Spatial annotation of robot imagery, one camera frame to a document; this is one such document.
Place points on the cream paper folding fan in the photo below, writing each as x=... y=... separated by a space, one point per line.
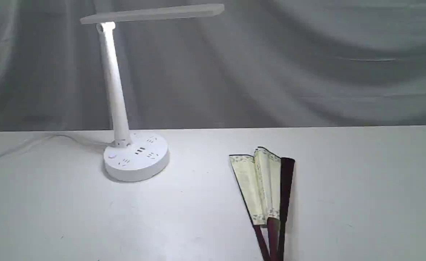
x=265 y=183

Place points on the white desk lamp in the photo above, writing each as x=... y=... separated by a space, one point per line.
x=135 y=156

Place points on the grey fabric backdrop curtain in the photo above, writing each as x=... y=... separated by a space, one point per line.
x=260 y=64

